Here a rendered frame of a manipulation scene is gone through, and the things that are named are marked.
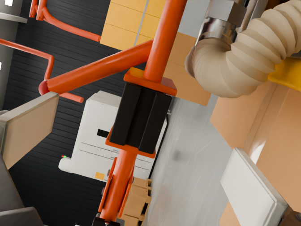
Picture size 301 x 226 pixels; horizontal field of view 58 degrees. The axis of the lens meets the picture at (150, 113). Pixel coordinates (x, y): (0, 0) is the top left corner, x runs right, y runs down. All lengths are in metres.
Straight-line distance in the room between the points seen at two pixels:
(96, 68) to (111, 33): 7.34
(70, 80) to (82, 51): 10.83
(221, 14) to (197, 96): 1.55
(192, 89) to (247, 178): 1.67
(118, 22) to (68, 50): 4.06
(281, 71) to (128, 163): 0.19
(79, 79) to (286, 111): 0.23
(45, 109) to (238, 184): 0.13
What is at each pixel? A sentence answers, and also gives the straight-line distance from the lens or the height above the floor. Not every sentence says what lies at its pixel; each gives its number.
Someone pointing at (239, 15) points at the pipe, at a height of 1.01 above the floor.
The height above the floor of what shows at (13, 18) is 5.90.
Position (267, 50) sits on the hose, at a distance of 0.22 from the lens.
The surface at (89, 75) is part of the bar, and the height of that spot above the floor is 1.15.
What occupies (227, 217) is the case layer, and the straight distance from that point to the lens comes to 1.35.
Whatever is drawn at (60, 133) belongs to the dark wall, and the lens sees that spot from 12.03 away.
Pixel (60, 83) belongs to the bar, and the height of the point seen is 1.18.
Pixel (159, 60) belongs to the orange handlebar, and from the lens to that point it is 0.30.
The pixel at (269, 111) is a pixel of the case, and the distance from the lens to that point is 0.33.
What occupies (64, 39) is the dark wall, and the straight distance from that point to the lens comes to 11.34.
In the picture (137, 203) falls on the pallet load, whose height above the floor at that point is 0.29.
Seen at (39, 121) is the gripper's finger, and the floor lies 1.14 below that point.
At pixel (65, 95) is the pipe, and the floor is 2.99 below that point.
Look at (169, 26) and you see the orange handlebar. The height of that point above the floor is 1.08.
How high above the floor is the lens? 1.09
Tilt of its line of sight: 4 degrees down
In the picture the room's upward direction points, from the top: 73 degrees counter-clockwise
